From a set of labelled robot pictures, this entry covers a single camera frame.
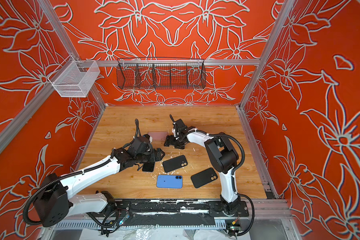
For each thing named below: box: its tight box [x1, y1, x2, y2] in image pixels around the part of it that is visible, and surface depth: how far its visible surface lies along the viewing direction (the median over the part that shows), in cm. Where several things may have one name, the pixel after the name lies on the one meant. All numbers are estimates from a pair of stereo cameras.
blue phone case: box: [156, 175, 183, 189], surface depth 83 cm
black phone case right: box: [190, 167, 218, 189], surface depth 86 cm
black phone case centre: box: [162, 155, 188, 173], surface depth 90 cm
